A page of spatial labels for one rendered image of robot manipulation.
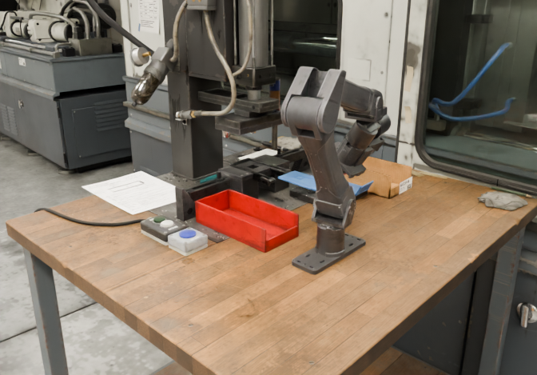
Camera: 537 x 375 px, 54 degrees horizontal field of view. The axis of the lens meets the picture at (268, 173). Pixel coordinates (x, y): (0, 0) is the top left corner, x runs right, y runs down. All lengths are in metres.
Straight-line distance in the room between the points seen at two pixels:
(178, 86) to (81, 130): 2.97
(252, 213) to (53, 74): 3.23
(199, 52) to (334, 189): 0.64
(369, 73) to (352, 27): 0.18
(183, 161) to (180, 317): 0.78
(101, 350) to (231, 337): 1.58
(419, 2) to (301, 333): 1.18
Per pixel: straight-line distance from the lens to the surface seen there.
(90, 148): 4.62
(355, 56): 2.02
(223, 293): 1.07
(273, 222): 1.33
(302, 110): 0.98
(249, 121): 1.42
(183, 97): 1.63
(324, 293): 1.07
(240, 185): 1.45
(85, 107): 4.56
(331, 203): 1.14
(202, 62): 1.53
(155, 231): 1.29
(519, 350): 1.97
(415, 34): 1.81
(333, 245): 1.18
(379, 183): 1.56
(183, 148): 1.68
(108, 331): 2.60
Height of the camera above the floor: 1.47
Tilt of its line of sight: 19 degrees down
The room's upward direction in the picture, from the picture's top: straight up
